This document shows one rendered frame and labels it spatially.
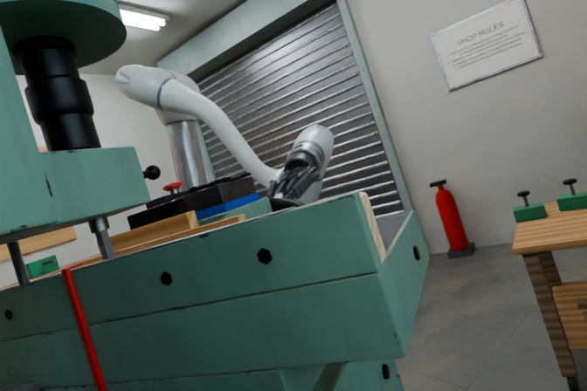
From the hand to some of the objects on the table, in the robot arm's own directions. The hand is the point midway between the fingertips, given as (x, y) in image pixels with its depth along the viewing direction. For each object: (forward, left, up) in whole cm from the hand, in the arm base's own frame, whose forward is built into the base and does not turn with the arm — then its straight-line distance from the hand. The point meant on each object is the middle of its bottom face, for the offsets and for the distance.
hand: (277, 207), depth 79 cm
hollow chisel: (+32, -26, +3) cm, 41 cm away
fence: (+35, -28, -2) cm, 45 cm away
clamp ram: (+23, -18, -2) cm, 30 cm away
